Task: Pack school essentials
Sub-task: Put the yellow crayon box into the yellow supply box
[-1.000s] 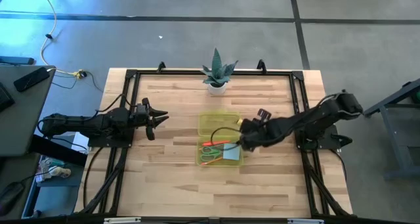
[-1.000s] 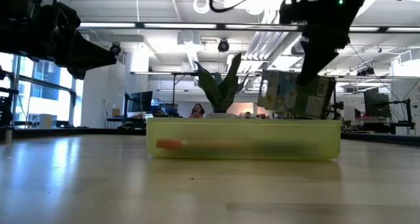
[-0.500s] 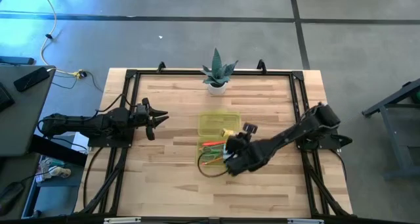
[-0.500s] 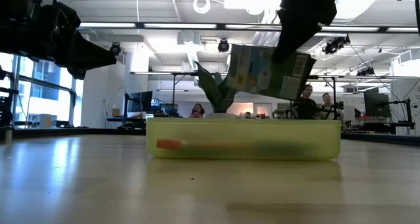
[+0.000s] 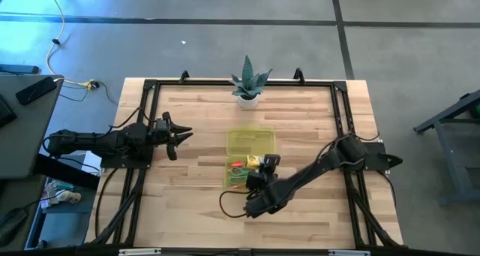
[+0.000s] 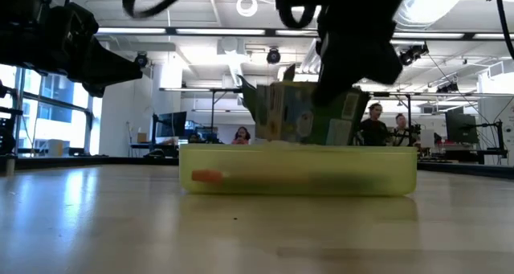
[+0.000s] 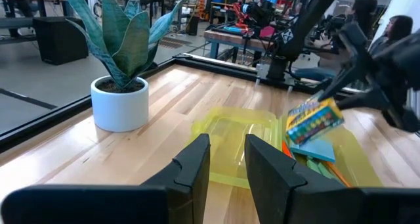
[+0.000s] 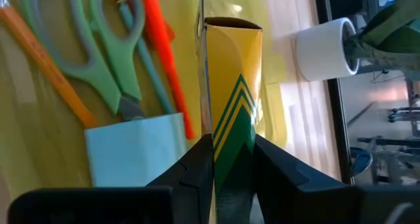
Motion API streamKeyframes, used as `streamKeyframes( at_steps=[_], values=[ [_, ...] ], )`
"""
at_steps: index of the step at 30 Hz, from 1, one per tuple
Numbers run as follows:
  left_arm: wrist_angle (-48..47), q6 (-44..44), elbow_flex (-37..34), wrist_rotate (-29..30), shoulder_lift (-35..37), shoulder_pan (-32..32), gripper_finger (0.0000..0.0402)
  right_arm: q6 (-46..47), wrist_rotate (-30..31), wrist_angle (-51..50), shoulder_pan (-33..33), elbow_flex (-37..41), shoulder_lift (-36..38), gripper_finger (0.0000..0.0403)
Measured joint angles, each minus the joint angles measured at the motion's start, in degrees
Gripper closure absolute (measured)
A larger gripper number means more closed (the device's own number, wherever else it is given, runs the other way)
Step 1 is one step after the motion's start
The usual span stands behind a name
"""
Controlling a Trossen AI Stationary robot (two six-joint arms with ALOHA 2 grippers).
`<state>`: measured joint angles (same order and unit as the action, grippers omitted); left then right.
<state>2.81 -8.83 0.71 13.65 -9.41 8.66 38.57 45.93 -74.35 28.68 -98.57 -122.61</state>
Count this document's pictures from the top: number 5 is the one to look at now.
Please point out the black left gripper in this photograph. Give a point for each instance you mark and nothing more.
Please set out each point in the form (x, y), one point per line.
(163, 134)

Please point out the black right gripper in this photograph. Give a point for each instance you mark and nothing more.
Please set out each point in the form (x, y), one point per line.
(268, 171)

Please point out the green yellow crayon box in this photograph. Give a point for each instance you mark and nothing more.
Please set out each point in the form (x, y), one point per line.
(253, 161)

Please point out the orange marker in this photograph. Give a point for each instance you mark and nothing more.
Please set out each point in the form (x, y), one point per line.
(237, 164)

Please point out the yellow-green translucent pencil case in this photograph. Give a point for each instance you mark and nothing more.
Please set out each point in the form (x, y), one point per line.
(249, 141)

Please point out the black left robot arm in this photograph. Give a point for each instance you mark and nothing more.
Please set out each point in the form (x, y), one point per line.
(93, 141)

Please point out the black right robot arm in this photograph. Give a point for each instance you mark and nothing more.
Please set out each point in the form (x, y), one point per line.
(300, 181)

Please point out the white round plant pot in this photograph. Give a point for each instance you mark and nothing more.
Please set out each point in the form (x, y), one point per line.
(247, 103)

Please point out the green succulent plant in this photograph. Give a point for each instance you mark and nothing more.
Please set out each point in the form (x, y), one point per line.
(247, 76)

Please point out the white paper sheet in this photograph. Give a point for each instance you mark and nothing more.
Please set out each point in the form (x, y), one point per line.
(91, 161)

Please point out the white metal hinge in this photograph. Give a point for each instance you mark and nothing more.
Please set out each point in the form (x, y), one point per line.
(348, 253)
(138, 252)

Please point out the dark grey desk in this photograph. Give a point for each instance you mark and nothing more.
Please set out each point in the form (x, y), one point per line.
(33, 136)

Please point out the black phone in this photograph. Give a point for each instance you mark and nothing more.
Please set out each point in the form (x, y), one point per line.
(35, 91)

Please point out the blue storage bin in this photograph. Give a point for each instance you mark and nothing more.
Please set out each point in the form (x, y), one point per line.
(56, 229)

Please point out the flat black device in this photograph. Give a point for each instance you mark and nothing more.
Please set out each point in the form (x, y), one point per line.
(18, 69)

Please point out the black keyboard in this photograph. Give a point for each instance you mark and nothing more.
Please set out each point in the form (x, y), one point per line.
(5, 113)

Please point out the blue-grey metal table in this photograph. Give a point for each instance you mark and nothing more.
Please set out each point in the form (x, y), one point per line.
(455, 169)

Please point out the black computer mouse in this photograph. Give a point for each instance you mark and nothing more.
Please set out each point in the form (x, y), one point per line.
(11, 222)

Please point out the black aluminium table frame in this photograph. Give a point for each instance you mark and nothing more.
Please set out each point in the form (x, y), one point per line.
(187, 83)

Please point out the black frame clamp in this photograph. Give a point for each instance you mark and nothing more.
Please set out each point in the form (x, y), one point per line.
(184, 76)
(299, 75)

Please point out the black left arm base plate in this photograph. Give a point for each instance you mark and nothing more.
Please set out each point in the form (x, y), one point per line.
(123, 163)

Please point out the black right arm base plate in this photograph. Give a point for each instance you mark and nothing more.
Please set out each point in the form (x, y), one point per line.
(377, 154)

